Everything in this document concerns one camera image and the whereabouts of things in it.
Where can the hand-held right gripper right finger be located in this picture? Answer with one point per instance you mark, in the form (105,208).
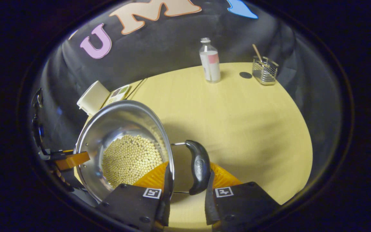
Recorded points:
(208,206)

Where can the clear bottle with white label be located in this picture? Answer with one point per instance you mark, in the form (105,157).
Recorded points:
(210,64)

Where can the stainless steel pot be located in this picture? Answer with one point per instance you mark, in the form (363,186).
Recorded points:
(118,122)

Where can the wooden stick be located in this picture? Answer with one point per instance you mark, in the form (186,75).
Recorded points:
(257,52)

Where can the black tripod stand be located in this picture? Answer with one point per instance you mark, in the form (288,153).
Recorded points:
(37,125)

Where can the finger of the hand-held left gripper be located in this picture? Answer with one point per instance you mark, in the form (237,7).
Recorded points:
(72,159)

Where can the white toaster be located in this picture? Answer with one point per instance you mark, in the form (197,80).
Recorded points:
(93,96)

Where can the black round disc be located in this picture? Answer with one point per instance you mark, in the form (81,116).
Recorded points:
(245,75)

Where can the pile of yellow soybeans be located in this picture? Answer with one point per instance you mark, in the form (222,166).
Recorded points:
(130,161)

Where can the black backdrop cloth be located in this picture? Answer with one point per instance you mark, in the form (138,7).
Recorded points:
(159,51)

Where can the white compartment seasoning tray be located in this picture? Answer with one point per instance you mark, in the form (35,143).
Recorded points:
(118,94)

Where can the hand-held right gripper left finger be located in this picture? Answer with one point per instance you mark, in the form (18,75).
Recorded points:
(167,199)

